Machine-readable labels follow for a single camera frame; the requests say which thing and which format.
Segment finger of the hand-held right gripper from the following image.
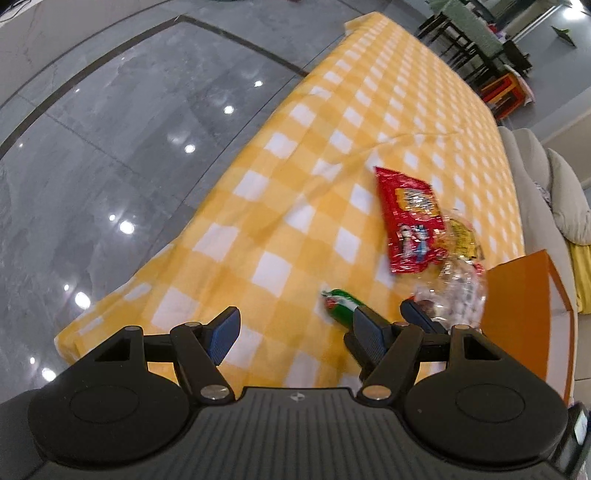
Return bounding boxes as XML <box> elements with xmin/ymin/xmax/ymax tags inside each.
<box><xmin>400</xmin><ymin>299</ymin><xmax>448</xmax><ymax>335</ymax></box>

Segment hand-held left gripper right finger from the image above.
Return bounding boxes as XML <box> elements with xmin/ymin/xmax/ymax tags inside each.
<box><xmin>344</xmin><ymin>306</ymin><xmax>502</xmax><ymax>401</ymax></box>

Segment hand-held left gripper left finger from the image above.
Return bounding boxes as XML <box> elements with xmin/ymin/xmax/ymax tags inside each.
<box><xmin>95</xmin><ymin>307</ymin><xmax>242</xmax><ymax>401</ymax></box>

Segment clear packet of white balls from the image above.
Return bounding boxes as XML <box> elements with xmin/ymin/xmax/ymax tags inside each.
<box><xmin>413</xmin><ymin>210</ymin><xmax>489</xmax><ymax>326</ymax></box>

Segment red snack packet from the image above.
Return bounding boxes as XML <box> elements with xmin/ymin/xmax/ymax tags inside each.
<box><xmin>373</xmin><ymin>166</ymin><xmax>448</xmax><ymax>276</ymax></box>

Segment orange cardboard box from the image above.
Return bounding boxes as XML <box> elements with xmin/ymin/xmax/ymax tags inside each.
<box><xmin>480</xmin><ymin>249</ymin><xmax>579</xmax><ymax>404</ymax></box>

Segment yellow checked tablecloth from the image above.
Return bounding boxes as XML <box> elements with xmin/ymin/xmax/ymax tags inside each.
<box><xmin>54</xmin><ymin>13</ymin><xmax>575</xmax><ymax>398</ymax></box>

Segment yellow cushion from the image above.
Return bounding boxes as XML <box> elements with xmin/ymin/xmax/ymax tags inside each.
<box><xmin>567</xmin><ymin>240</ymin><xmax>591</xmax><ymax>317</ymax></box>

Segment beige sofa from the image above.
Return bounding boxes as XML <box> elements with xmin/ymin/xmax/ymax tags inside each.
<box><xmin>498</xmin><ymin>124</ymin><xmax>591</xmax><ymax>319</ymax></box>

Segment beige cushion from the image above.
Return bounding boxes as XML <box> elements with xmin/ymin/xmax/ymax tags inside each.
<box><xmin>545</xmin><ymin>148</ymin><xmax>591</xmax><ymax>245</ymax></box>

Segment orange stool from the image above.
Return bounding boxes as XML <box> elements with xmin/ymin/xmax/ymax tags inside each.
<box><xmin>479</xmin><ymin>71</ymin><xmax>532</xmax><ymax>114</ymax></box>

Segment dark dining chair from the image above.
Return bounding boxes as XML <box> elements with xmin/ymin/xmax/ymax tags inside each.
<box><xmin>416</xmin><ymin>13</ymin><xmax>459</xmax><ymax>52</ymax></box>
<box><xmin>444</xmin><ymin>37</ymin><xmax>497</xmax><ymax>90</ymax></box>

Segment dining table with green cloth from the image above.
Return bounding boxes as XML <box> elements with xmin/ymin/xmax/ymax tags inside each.
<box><xmin>427</xmin><ymin>0</ymin><xmax>532</xmax><ymax>70</ymax></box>

